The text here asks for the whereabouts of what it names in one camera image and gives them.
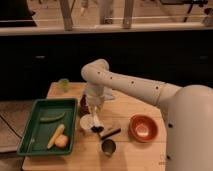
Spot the wooden block with black strip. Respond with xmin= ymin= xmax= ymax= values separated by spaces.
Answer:
xmin=100 ymin=125 xmax=121 ymax=140

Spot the orange fruit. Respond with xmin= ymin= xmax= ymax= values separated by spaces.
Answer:
xmin=55 ymin=134 xmax=69 ymax=148

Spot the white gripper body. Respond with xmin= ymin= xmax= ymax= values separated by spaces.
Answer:
xmin=86 ymin=88 xmax=105 ymax=112

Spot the white handled black brush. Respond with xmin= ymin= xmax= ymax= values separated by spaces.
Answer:
xmin=91 ymin=107 xmax=104 ymax=133

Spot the blue cloth right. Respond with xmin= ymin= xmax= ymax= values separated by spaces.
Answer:
xmin=104 ymin=88 xmax=115 ymax=100

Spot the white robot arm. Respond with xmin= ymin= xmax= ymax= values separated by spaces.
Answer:
xmin=81 ymin=59 xmax=213 ymax=171

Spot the green cucumber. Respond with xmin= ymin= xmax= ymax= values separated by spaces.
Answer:
xmin=40 ymin=112 xmax=66 ymax=123

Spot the black cable left floor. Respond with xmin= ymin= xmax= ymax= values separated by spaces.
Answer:
xmin=0 ymin=113 xmax=24 ymax=139

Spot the small metal cup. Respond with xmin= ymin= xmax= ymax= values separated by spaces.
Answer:
xmin=101 ymin=139 xmax=116 ymax=156

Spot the green plastic tray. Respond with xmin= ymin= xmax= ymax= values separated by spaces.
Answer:
xmin=17 ymin=98 xmax=78 ymax=156

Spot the white paper cup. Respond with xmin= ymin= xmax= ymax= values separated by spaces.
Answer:
xmin=80 ymin=114 xmax=95 ymax=133

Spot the red orange bowl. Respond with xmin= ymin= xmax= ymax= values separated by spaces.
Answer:
xmin=128 ymin=115 xmax=158 ymax=143

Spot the green translucent cup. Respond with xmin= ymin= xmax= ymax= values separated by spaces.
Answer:
xmin=58 ymin=78 xmax=69 ymax=92

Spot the dark maroon bowl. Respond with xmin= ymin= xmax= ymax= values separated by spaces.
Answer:
xmin=79 ymin=95 xmax=89 ymax=115

